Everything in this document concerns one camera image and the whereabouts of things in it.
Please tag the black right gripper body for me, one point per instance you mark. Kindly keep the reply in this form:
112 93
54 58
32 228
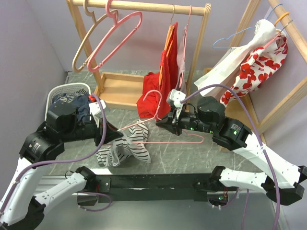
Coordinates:
190 120

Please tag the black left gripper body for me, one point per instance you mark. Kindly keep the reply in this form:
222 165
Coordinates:
86 130

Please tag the red white striped top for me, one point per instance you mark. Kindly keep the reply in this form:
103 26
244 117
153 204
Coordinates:
126 146

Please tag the navy blue printed top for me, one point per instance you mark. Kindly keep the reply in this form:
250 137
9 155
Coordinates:
79 100

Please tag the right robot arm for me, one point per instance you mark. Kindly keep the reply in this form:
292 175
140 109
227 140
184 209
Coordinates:
277 176

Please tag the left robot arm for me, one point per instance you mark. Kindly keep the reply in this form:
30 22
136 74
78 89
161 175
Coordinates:
23 209

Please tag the mauve pink top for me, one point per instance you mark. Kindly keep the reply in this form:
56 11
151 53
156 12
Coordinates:
182 57

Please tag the orange hanger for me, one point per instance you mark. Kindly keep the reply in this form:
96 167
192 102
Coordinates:
166 43

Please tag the orange hanger hook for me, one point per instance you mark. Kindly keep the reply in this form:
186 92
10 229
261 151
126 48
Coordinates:
281 17

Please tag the wooden clothes rack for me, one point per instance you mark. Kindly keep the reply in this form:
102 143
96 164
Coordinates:
121 91
281 102

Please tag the white perforated plastic basket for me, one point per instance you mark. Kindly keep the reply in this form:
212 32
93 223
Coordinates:
68 89

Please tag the white garment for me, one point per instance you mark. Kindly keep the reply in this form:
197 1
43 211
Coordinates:
265 32

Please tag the black base bar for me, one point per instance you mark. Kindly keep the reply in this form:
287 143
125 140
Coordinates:
155 187

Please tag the red floral white dress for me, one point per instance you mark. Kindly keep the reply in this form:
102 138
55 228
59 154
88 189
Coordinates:
258 66

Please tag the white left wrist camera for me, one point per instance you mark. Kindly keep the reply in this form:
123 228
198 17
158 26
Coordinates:
95 109

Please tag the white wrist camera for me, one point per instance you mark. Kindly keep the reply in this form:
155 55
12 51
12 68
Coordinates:
175 97
95 109

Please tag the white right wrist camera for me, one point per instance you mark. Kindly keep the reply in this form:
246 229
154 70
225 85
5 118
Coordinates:
175 97

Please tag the blue wire hanger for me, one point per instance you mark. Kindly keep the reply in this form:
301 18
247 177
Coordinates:
251 27

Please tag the aluminium rail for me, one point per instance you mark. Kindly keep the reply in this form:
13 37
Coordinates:
48 182

